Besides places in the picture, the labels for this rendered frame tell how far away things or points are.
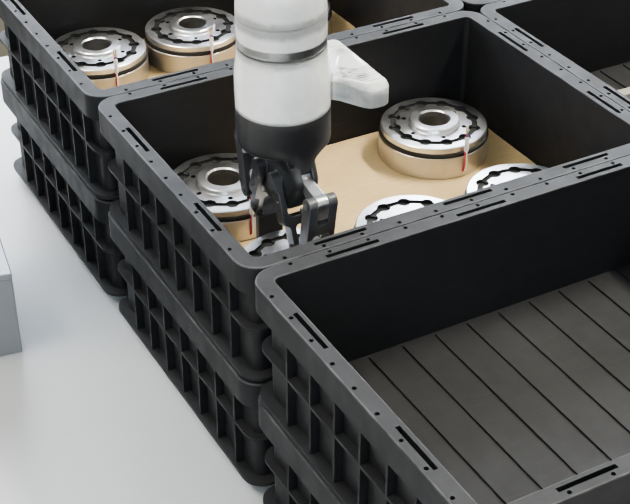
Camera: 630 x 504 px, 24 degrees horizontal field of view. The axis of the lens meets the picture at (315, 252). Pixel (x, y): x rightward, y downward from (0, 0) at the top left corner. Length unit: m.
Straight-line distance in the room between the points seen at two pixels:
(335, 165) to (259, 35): 0.32
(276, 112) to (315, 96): 0.03
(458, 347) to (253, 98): 0.25
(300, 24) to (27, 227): 0.56
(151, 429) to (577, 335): 0.38
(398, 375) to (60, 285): 0.45
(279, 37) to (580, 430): 0.36
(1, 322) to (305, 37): 0.44
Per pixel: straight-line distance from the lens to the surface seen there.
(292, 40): 1.08
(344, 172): 1.37
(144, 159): 1.20
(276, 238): 1.22
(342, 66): 1.15
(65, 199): 1.48
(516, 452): 1.07
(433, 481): 0.89
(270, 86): 1.09
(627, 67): 1.59
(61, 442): 1.28
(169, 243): 1.23
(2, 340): 1.37
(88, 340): 1.38
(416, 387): 1.11
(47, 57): 1.39
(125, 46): 1.54
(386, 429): 0.92
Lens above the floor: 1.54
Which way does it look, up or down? 34 degrees down
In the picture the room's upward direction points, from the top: straight up
